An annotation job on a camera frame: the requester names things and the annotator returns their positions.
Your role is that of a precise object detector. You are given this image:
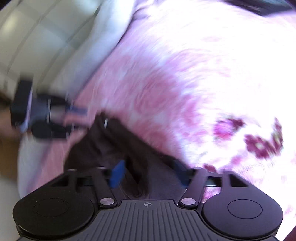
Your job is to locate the dark brown garment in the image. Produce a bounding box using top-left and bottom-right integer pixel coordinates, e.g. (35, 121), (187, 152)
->
(64, 113), (185, 200)

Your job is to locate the grey striped quilt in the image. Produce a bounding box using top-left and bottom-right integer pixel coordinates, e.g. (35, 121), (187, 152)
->
(34, 0), (139, 98)

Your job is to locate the pink rose blanket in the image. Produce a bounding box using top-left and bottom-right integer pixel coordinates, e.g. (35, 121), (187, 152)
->
(17, 0), (296, 216)

